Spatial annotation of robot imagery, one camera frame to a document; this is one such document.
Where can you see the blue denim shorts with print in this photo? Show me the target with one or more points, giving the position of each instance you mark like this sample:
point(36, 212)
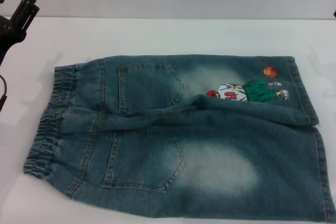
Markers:
point(210, 142)

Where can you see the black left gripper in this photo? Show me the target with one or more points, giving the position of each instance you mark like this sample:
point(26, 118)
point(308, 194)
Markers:
point(9, 35)

